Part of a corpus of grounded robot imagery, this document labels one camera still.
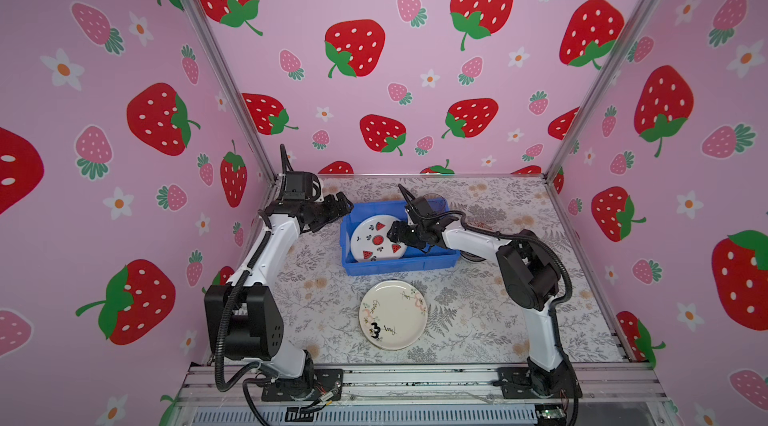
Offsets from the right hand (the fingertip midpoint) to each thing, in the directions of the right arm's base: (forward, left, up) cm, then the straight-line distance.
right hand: (391, 236), depth 96 cm
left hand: (-1, +14, +14) cm, 20 cm away
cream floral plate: (-24, -4, -5) cm, 24 cm away
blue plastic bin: (+9, -14, +4) cm, 17 cm away
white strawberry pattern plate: (0, +7, -4) cm, 9 cm away
